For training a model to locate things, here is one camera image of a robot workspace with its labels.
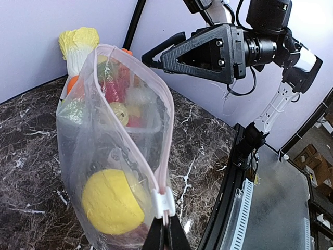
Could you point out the napa cabbage toy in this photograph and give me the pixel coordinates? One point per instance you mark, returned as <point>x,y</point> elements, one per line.
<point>75,46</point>

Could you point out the black curved front rail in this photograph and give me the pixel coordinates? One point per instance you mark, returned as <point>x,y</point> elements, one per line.
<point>233,179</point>

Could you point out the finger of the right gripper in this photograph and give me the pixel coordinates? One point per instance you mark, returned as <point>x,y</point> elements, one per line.
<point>148,57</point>
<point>208,55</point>

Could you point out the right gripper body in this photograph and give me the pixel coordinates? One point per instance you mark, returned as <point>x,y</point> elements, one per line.
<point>239,61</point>

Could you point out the small red fruit toy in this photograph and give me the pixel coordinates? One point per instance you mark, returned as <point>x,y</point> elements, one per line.
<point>134,122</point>

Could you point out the white slotted cable duct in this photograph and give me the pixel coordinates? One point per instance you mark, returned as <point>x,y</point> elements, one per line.
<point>243,215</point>

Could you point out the pale yellow cabbage toy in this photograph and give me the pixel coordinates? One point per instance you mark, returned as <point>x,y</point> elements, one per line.
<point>121,112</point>

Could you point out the orange fruit toy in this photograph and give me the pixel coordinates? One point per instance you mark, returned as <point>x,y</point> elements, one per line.
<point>71,83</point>

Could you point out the yellow lemon toy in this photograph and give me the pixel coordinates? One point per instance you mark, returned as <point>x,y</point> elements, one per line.
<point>111,200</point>

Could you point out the green chayote toy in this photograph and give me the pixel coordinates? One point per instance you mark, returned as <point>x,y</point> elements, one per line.
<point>73,111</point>

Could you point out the white garlic toy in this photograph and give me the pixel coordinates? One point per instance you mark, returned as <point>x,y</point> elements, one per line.
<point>137,96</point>

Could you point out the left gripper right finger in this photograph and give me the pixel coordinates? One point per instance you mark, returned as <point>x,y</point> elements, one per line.
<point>175,236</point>

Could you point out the right black frame post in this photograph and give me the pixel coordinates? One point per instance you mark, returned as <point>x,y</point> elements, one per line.
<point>133,24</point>

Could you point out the clear dotted zip top bag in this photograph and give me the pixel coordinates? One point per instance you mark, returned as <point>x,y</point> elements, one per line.
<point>102,142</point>

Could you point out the red apple toy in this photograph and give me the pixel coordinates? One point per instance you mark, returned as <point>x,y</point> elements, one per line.
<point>114,90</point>

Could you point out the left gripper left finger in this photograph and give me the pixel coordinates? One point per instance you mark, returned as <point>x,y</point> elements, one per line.
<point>155,236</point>

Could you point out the orange pumpkin toy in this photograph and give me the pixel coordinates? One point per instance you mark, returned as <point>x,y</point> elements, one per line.
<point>127,51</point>

